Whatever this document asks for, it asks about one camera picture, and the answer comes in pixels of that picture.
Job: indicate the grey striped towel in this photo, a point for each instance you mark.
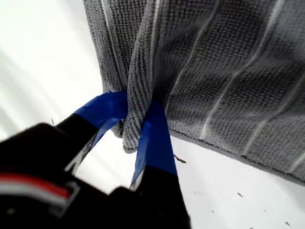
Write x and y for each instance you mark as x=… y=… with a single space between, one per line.
x=214 y=71

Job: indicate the small dark thread scrap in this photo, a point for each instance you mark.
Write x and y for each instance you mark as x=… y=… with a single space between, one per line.
x=179 y=159

